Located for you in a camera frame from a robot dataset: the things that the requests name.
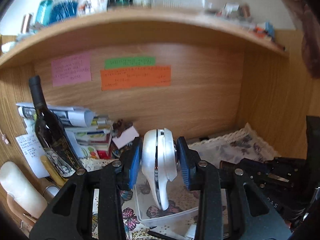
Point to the blue glass bottle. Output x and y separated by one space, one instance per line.
63 9

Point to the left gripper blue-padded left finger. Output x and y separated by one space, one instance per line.
69 214

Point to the dark wine bottle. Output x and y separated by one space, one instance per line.
51 133

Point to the white handheld massager device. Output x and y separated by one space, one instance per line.
159 163

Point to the green paper note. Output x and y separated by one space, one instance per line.
137 61

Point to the stack of books and papers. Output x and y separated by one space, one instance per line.
89 135

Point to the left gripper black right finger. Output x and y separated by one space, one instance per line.
250 214

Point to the white cylindrical container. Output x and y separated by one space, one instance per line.
21 190

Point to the black and gold tube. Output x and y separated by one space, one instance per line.
227 168

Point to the wooden shelf board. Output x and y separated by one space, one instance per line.
134 26

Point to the pink paper note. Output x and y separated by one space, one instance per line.
71 70

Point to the orange paper note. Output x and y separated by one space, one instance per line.
132 77

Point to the clear plastic storage box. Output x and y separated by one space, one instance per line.
183 205

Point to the small white box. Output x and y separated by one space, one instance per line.
126 137

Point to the butterfly print lace cloth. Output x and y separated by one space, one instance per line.
251 214

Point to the white handwritten paper note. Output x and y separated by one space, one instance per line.
32 151

